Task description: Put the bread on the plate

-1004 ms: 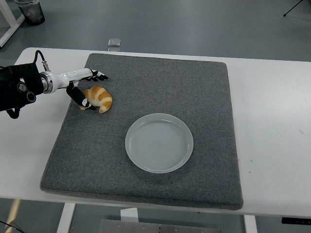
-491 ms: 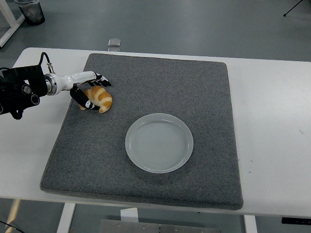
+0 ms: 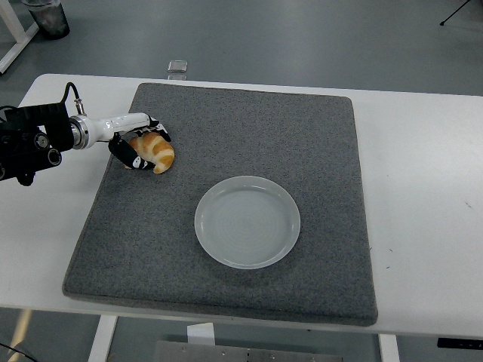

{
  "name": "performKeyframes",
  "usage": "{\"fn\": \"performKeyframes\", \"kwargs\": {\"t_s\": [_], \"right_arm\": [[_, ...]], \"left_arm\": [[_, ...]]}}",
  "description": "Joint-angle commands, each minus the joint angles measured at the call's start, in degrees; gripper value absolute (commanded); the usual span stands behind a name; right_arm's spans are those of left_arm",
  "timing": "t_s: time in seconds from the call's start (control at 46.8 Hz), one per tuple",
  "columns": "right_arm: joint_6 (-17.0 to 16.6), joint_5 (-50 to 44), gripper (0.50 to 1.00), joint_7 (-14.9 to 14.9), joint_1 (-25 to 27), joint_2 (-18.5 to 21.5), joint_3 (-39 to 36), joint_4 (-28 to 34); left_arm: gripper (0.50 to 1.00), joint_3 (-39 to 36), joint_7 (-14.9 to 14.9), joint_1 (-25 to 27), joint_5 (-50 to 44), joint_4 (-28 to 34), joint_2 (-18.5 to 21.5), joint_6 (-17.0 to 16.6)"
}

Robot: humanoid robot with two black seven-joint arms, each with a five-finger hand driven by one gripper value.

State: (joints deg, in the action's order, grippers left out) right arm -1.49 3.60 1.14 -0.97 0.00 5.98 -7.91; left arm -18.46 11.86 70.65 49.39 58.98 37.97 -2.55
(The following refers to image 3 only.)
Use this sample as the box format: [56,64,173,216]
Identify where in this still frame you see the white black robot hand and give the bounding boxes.
[86,112,173,172]

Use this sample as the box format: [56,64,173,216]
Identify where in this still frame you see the golden croissant bread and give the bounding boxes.
[127,131,176,175]

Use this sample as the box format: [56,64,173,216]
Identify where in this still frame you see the pale grey round plate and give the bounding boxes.
[194,175,302,270]

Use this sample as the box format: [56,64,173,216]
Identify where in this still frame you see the grey metal plate with screws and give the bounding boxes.
[153,340,343,362]

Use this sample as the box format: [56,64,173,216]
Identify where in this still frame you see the black trash bin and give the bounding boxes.
[22,0,71,41]

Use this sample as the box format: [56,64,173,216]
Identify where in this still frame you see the grey felt mat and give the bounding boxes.
[62,82,379,327]

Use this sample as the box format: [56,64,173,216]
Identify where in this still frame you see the white table leg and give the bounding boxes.
[378,333,401,362]
[88,314,118,362]

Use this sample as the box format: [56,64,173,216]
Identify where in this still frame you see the white paper label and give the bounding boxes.
[186,323,216,346]

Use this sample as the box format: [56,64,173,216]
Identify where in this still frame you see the black tripod leg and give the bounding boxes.
[439,0,483,27]

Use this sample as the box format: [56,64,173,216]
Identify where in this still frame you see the black table control panel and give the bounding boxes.
[437,337,483,350]

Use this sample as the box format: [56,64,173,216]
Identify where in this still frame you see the white furniture frame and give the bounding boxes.
[0,0,41,75]

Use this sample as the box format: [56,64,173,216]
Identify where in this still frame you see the thin black floor cable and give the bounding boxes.
[0,341,38,362]

